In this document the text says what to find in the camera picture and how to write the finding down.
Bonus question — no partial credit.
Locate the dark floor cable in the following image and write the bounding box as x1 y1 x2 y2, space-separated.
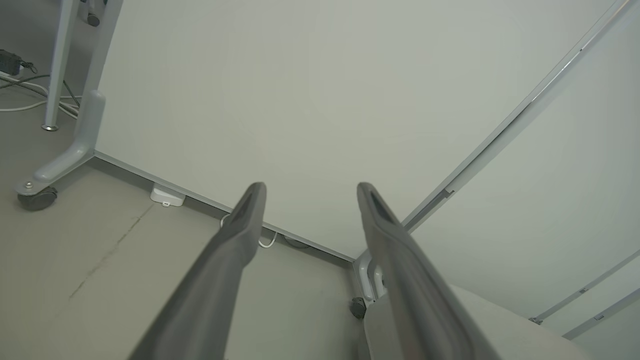
0 74 81 108

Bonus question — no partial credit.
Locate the grey fabric sofa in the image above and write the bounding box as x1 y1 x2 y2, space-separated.
363 284 596 360

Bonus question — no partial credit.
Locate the large white partition panel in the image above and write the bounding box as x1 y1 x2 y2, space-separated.
94 0 632 264

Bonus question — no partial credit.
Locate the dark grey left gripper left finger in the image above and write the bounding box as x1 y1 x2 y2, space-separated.
129 182 267 360

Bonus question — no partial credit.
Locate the black power adapter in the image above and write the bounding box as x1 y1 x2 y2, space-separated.
0 49 24 77

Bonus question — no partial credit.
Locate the thin white cable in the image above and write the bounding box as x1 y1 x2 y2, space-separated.
220 214 279 250

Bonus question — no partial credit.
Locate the white table leg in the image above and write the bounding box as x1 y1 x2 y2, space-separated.
42 0 81 132

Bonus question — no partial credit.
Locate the small white floor box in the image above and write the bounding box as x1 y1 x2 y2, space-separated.
150 183 187 208

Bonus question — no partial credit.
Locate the grey partition foot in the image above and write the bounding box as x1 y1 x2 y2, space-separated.
372 264 388 300

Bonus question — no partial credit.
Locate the grey table leg with caster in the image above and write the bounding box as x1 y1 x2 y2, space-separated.
15 0 124 197

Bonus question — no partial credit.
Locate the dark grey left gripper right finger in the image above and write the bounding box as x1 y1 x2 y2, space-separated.
356 182 502 360

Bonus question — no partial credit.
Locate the white floor cable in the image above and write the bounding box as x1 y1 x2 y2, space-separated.
0 72 80 120

